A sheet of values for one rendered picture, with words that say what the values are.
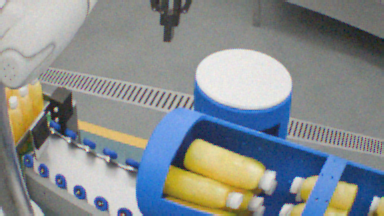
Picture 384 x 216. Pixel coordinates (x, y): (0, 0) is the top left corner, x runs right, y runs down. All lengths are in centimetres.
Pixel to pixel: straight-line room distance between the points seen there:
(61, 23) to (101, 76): 306
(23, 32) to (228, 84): 132
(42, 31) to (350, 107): 314
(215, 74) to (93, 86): 180
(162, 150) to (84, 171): 43
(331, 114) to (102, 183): 205
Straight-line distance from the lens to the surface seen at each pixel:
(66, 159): 202
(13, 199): 121
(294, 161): 175
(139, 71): 395
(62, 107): 212
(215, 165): 163
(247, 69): 216
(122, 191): 192
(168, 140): 161
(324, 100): 386
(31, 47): 84
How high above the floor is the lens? 226
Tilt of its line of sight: 38 degrees down
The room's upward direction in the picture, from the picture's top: 2 degrees clockwise
